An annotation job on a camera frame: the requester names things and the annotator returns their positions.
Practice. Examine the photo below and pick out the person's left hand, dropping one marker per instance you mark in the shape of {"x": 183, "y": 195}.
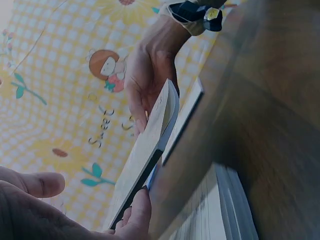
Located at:
{"x": 37, "y": 215}

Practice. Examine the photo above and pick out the person's right hand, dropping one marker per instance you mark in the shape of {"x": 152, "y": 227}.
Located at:
{"x": 152, "y": 67}

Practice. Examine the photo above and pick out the person's left thumb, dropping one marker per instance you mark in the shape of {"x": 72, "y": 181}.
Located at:
{"x": 42, "y": 184}

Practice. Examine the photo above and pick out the person's right thumb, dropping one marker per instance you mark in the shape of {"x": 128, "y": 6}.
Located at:
{"x": 136, "y": 107}

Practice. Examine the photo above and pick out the person's left fingers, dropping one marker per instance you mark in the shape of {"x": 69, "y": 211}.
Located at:
{"x": 136, "y": 212}

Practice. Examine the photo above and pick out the beige book with blue cover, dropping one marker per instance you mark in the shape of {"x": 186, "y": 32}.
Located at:
{"x": 142, "y": 155}

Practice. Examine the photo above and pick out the white book with dark edge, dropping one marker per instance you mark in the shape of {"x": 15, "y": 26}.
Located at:
{"x": 183, "y": 120}

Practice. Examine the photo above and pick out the stack of white books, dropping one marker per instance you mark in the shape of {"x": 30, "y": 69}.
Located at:
{"x": 220, "y": 207}

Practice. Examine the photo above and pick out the black wrist band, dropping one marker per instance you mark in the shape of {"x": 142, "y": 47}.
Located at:
{"x": 192, "y": 12}

